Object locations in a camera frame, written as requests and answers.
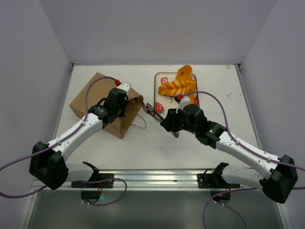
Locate braided golden fake bread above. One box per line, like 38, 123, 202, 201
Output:
158, 80, 196, 97

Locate strawberry print tray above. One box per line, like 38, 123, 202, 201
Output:
154, 70, 199, 117

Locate aluminium mounting rail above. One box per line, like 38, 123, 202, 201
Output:
30, 168, 279, 191

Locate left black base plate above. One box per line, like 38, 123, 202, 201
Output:
71, 173, 114, 188

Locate brown paper bag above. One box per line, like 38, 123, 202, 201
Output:
69, 72, 147, 139

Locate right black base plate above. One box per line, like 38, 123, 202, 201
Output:
197, 162, 240, 189

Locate metal tongs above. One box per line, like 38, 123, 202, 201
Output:
142, 103, 179, 138

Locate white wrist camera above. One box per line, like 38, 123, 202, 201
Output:
115, 80, 131, 94
175, 94, 190, 113

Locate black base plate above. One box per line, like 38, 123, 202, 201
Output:
71, 173, 114, 188
197, 162, 240, 189

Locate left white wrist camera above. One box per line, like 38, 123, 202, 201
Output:
115, 80, 131, 94

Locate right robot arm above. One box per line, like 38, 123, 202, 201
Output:
161, 104, 298, 204

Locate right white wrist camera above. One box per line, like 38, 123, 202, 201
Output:
175, 94, 190, 113

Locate orange fake donut ring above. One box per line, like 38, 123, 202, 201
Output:
175, 64, 193, 83

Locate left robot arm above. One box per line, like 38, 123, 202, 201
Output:
29, 83, 131, 190

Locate orange fake bread loaf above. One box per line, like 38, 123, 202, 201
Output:
187, 94, 197, 104

